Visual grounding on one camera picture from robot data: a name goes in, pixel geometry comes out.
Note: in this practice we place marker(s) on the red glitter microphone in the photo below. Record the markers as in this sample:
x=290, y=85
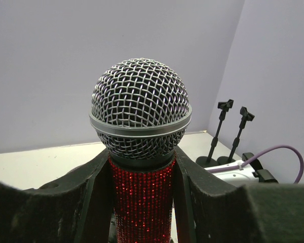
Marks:
x=140, y=112

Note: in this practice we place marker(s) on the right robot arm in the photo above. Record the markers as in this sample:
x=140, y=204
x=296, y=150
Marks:
x=237, y=175

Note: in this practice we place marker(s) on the black round-base stand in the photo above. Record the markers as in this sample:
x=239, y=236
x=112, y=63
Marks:
x=208, y=161
x=246, y=117

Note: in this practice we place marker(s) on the black round-base stand left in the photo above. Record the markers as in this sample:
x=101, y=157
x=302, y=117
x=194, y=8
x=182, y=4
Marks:
x=208, y=161

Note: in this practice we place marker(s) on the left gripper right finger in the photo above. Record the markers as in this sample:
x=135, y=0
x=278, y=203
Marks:
x=208, y=209

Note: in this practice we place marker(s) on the black round-base stand right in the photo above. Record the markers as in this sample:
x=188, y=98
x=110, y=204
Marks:
x=246, y=117

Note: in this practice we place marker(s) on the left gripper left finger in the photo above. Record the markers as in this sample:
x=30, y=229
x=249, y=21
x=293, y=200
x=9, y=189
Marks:
x=72, y=208

